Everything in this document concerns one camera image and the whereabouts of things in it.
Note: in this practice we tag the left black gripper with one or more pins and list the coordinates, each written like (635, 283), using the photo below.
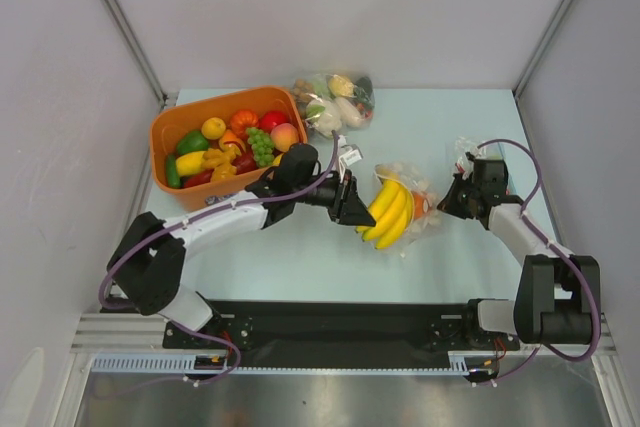
(348, 209)

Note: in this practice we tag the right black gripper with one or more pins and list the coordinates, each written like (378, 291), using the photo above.
(463, 197)

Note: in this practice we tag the yellow fake banana bunch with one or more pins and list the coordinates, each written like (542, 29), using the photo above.
(392, 210)

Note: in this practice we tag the fake orange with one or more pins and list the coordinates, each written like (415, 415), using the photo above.
(423, 204)

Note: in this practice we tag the zip bag of fruit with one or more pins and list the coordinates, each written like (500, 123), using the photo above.
(414, 180)

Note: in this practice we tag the red fake apple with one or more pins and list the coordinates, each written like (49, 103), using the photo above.
(272, 119)

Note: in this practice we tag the orange fake pumpkin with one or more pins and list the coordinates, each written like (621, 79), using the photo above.
(242, 120)

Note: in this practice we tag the green fake cucumber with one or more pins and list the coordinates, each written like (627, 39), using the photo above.
(173, 179)

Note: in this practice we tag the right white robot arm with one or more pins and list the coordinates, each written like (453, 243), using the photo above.
(558, 295)

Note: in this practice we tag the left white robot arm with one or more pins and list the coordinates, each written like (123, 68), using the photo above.
(149, 261)

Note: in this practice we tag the zip bag with pear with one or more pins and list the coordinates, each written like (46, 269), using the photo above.
(461, 153)

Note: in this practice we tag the fake peach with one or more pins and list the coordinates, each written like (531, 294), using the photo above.
(284, 136)

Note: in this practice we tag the zip bag of vegetables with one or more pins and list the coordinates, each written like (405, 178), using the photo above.
(334, 103)

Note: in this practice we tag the green fake grapes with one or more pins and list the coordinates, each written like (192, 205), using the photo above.
(261, 146)

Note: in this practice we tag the yellow fake lemon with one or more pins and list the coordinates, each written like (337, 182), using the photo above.
(213, 128)

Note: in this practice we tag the yellow fake mango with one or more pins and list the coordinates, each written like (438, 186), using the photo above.
(190, 164)

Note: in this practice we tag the green fake bell pepper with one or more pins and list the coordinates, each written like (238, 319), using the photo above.
(193, 141)

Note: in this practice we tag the orange plastic bin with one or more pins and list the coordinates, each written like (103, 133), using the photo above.
(228, 163)

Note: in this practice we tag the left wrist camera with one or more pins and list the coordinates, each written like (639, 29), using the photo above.
(348, 155)

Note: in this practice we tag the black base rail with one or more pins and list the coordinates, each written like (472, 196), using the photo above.
(327, 335)

